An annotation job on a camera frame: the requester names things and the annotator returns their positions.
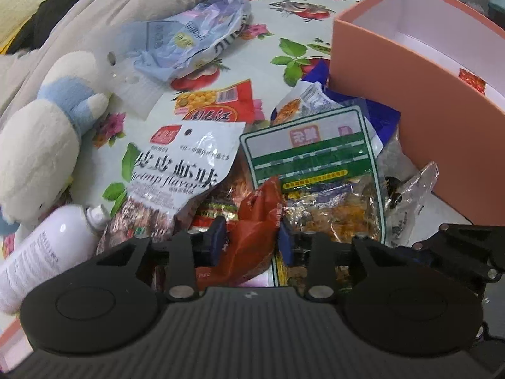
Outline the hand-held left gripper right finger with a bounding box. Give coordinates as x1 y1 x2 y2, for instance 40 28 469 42
278 221 411 301

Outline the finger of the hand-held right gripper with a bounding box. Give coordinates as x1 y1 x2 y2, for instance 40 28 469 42
395 224 505 285

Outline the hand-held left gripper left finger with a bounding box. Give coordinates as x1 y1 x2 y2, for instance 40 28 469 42
95 217 229 301

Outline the dark red snack packet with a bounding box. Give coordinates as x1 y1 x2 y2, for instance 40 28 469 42
195 176 285 289

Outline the white top brown snack packet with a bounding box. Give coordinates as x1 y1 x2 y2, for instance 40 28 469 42
97 120 247 253

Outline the green striped snack packet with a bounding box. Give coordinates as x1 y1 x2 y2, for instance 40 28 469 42
240 105 389 289

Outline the orange shreds print snack packet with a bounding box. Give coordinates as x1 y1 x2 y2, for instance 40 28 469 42
270 81 344 127

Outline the blue snack packet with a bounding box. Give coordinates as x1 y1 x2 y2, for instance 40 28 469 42
304 58 401 143

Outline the shiny red snack packet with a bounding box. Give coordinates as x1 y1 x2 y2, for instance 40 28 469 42
459 68 487 95

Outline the deep pink cardboard box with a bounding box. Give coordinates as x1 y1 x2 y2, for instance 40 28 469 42
329 0 505 226

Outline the small clear plastic packet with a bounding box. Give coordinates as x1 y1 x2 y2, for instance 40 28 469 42
384 161 439 247

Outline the yellow red snack packet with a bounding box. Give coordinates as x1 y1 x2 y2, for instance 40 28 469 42
174 79 269 127

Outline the white spray bottle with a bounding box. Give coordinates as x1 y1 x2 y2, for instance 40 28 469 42
0 204 111 314

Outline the crumpled blue plastic bag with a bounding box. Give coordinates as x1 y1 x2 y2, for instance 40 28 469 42
106 0 252 117

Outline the white blue plush toy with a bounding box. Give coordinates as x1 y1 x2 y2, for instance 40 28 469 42
0 51 113 238

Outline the floral fruit print mat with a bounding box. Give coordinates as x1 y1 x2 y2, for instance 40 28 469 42
0 0 399 245

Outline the pink cardboard box lid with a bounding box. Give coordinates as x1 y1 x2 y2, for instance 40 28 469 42
0 318 22 349

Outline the grey duvet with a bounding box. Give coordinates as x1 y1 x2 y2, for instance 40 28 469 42
0 0 206 119

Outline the cream quilted headboard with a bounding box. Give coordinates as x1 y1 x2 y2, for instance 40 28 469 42
0 0 56 46

